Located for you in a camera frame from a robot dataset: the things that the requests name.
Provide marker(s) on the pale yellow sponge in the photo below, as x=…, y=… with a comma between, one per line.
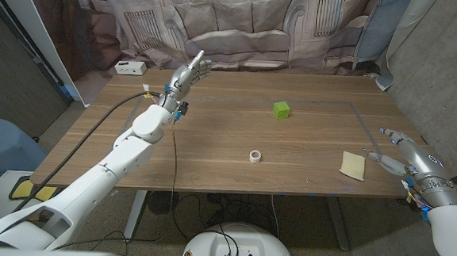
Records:
x=352, y=165

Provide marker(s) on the green cube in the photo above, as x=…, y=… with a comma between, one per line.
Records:
x=281, y=110

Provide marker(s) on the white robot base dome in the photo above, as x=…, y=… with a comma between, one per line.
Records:
x=237, y=243

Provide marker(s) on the printed sofa backdrop cloth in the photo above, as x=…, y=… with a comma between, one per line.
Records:
x=234, y=29

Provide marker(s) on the grey table leg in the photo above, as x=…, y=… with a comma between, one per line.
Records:
x=337, y=226

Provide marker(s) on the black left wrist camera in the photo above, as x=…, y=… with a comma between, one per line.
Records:
x=183, y=107

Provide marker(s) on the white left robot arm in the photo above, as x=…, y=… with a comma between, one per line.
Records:
x=102, y=176

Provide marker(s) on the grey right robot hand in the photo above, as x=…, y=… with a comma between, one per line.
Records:
x=425, y=165

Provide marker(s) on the white tape roll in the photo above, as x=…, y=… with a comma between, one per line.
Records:
x=255, y=156

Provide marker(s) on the pale grey hanging cloth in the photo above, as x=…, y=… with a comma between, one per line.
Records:
x=401, y=35

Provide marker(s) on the white leaning panel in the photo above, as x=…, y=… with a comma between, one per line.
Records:
x=32, y=24

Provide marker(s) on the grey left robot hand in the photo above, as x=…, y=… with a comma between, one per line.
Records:
x=183, y=81

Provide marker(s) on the black round floor fan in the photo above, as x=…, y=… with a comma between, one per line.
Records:
x=160, y=202

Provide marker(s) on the white table leg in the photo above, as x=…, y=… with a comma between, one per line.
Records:
x=135, y=213

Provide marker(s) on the white power strip box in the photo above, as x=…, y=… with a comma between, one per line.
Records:
x=130, y=67

